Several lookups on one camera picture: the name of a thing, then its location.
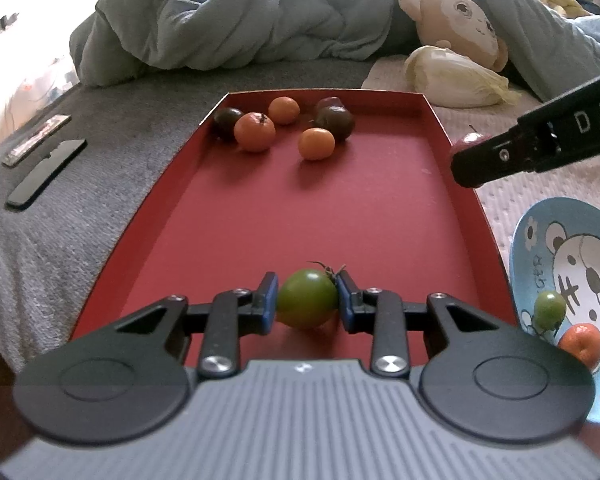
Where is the monkey plush toy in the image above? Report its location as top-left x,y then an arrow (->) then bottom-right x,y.
398,0 -> 508,73

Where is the grey-blue blanket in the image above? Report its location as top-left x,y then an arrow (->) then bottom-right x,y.
69,0 -> 600,101

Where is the dark purple tomato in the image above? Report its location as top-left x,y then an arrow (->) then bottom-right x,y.
314,106 -> 355,143

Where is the small orange kumquat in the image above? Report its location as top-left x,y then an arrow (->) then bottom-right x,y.
268,96 -> 300,125

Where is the grey bed sheet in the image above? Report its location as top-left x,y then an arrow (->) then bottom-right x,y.
0,58 -> 372,370

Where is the orange-red tomato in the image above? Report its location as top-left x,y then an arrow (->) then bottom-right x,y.
234,113 -> 276,153

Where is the small red cherry tomato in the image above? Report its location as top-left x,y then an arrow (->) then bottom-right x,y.
450,131 -> 490,157

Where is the blue cartoon tiger plate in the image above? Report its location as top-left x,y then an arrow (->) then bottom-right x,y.
509,197 -> 600,424

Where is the dark tomato behind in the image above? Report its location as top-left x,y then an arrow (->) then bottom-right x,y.
211,107 -> 244,143

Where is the small green tomato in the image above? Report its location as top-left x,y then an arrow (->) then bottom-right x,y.
533,290 -> 567,333

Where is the red cardboard tray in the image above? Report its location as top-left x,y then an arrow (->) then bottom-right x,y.
69,88 -> 519,369

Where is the large green tomato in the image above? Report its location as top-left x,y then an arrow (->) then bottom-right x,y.
276,260 -> 346,330

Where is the plush cabbage toy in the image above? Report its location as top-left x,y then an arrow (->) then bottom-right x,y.
404,46 -> 521,108

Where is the black remote control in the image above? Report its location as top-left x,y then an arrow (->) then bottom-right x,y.
5,139 -> 87,210

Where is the yellow cloth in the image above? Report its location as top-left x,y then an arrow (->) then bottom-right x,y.
538,0 -> 592,20

